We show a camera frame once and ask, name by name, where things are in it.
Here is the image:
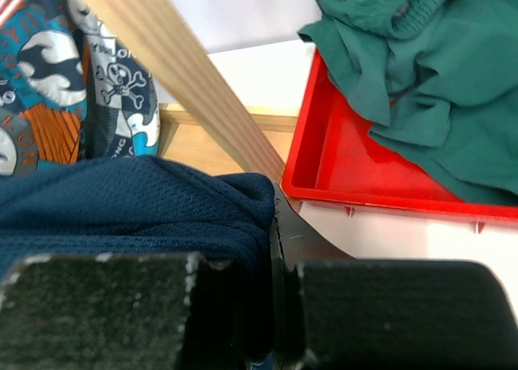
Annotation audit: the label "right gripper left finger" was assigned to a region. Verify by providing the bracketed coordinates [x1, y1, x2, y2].
[1, 253, 243, 369]

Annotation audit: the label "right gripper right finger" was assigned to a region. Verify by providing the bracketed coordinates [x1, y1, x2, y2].
[270, 188, 517, 369]

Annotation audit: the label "navy blue shorts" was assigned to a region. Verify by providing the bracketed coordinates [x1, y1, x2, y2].
[1, 156, 274, 280]

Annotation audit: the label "blue orange patterned shorts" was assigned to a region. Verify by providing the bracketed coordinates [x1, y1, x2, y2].
[1, 0, 160, 176]

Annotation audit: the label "teal green shorts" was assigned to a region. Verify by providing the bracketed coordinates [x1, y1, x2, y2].
[299, 0, 517, 206]

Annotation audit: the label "red plastic tray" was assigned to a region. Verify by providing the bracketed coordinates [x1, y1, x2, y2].
[282, 53, 517, 233]

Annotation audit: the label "wooden clothes rack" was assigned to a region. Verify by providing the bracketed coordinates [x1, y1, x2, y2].
[83, 0, 286, 182]

